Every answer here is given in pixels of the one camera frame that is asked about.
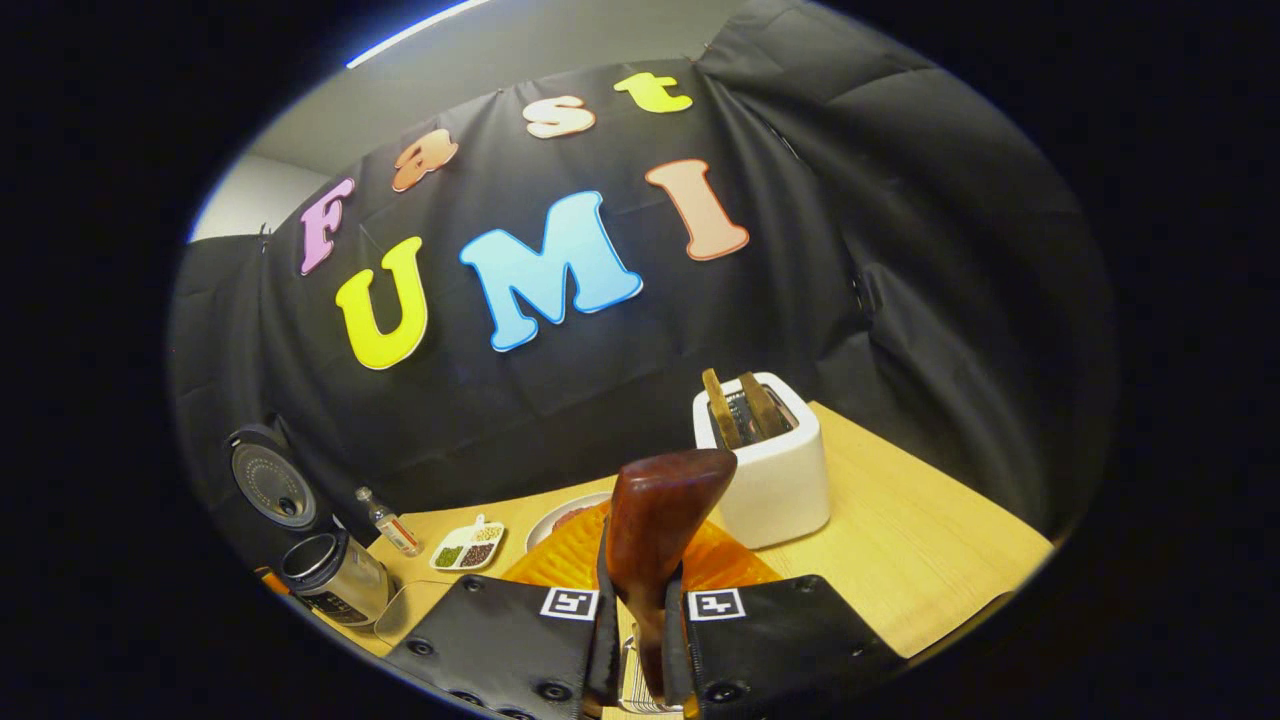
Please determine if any white toaster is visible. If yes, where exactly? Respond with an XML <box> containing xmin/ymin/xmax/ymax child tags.
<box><xmin>692</xmin><ymin>372</ymin><xmax>831</xmax><ymax>551</ymax></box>

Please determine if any silver black rice cooker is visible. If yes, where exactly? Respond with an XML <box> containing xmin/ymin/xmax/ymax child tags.
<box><xmin>225</xmin><ymin>425</ymin><xmax>396</xmax><ymax>628</ymax></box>

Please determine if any round white plate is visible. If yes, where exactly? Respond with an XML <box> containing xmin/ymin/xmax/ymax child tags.
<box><xmin>525</xmin><ymin>490</ymin><xmax>613</xmax><ymax>551</ymax></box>

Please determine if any brown toast slice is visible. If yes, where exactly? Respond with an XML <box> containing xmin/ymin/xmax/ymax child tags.
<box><xmin>738</xmin><ymin>372</ymin><xmax>791</xmax><ymax>441</ymax></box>
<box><xmin>702</xmin><ymin>368</ymin><xmax>743</xmax><ymax>449</ymax></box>

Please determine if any small clear bottle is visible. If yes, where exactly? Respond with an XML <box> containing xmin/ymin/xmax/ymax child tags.
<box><xmin>355</xmin><ymin>487</ymin><xmax>424</xmax><ymax>558</ymax></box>

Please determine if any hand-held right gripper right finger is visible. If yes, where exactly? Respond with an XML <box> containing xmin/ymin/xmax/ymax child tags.
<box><xmin>665</xmin><ymin>520</ymin><xmax>906</xmax><ymax>720</ymax></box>

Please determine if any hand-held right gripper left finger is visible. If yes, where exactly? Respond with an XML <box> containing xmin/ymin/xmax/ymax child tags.
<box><xmin>385</xmin><ymin>500</ymin><xmax>621</xmax><ymax>720</ymax></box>

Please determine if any brown wooden spoon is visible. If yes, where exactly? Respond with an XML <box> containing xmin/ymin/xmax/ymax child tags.
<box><xmin>605</xmin><ymin>448</ymin><xmax>738</xmax><ymax>698</ymax></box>

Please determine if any black backdrop cloth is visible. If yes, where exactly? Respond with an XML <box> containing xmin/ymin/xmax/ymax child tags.
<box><xmin>168</xmin><ymin>0</ymin><xmax>1116</xmax><ymax>561</ymax></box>

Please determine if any clear glass chopstick holder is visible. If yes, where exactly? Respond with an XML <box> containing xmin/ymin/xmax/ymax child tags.
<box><xmin>618</xmin><ymin>625</ymin><xmax>686</xmax><ymax>714</ymax></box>

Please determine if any white divided bean dish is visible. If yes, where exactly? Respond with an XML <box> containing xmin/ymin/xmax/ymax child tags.
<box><xmin>430</xmin><ymin>514</ymin><xmax>506</xmax><ymax>573</ymax></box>

